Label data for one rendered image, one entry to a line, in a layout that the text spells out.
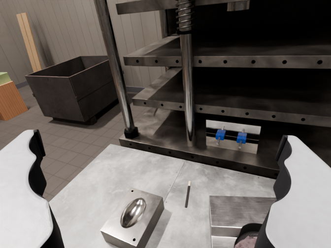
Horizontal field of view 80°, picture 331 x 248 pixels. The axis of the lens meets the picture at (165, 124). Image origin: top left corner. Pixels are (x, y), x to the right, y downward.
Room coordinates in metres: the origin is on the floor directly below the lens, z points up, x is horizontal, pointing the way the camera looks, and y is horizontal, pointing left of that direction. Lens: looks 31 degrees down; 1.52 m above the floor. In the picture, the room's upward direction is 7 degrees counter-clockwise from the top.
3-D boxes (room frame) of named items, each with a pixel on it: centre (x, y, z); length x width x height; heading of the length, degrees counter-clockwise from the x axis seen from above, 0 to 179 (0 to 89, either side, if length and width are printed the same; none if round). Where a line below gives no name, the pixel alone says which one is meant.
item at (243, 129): (1.07, -0.46, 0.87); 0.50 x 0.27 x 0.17; 152
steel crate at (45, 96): (3.36, 1.32, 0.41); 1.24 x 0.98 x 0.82; 151
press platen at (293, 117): (1.21, -0.47, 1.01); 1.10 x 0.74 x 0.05; 62
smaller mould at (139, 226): (0.47, 0.16, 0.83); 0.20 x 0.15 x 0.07; 152
